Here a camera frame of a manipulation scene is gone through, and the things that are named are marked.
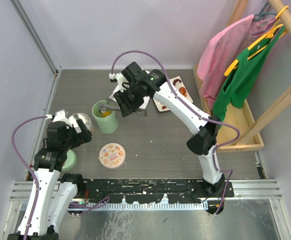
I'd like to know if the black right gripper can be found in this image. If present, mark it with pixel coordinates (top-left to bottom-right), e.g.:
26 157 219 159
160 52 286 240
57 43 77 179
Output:
113 84 144 118

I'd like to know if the round silver tin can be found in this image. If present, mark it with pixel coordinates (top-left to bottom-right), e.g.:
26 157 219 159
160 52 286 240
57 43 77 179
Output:
68 113 94 133

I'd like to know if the yellow corn piece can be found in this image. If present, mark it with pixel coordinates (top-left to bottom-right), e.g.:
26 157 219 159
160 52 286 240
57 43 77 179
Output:
102 111 112 118

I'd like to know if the tall green canister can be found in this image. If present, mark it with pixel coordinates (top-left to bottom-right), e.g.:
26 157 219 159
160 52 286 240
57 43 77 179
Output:
91 100 119 134

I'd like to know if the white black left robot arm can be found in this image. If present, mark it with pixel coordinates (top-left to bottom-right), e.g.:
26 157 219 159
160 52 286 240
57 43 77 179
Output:
7 115 92 240

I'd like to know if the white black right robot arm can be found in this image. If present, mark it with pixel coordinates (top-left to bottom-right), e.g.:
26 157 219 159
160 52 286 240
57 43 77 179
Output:
109 62 225 197

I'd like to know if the white folded cloth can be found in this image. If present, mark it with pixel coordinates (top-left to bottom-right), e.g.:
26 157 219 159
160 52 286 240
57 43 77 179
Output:
109 69 151 111

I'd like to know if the green canister lid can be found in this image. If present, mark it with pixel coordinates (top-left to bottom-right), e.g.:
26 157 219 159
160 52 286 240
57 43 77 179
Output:
60 149 77 172

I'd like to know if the round bakery tin lid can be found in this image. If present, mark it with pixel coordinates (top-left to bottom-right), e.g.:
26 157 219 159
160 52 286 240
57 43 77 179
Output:
98 142 126 169

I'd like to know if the white square plate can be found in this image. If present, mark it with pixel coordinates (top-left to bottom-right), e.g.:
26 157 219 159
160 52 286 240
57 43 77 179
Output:
151 75 195 113

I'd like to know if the orange food pieces pile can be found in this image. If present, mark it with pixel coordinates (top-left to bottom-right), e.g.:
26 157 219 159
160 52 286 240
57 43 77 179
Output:
160 78 189 110

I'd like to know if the pink shirt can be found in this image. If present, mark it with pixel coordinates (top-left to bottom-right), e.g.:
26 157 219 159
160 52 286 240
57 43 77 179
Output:
197 14 276 109

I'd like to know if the wooden clothes rack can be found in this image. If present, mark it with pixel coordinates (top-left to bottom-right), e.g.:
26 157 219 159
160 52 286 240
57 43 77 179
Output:
192 0 291 154

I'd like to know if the green shirt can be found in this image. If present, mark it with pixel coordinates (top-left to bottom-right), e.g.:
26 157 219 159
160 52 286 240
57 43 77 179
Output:
212 25 286 122

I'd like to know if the grey hanger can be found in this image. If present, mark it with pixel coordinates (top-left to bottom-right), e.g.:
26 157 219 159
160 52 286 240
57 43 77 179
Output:
250 1 277 37

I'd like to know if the yellow hanger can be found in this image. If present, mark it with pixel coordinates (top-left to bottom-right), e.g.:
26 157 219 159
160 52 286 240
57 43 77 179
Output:
224 5 289 77

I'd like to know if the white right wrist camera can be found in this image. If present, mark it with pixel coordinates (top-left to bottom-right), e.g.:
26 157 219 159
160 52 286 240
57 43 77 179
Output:
109 72 129 92

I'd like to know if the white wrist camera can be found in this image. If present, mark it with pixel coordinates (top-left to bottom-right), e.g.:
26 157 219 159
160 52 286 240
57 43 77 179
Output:
52 109 68 122
109 72 129 92

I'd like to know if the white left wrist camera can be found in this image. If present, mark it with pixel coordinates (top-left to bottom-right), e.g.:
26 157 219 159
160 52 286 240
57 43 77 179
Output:
52 109 68 122

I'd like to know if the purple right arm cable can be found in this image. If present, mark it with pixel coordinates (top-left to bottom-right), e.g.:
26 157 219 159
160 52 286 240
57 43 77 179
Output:
110 50 241 216

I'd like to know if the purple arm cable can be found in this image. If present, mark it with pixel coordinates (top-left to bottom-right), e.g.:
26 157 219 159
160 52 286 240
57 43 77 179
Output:
110 50 241 216
11 114 111 240

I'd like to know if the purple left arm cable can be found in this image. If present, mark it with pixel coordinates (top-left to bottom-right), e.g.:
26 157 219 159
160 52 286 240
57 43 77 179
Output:
11 114 111 240

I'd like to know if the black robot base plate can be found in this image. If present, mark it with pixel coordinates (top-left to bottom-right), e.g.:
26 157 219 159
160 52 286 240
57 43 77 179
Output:
56 177 236 205

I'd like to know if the aluminium rail frame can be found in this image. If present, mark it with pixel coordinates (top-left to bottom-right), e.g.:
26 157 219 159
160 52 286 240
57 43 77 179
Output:
9 178 284 211

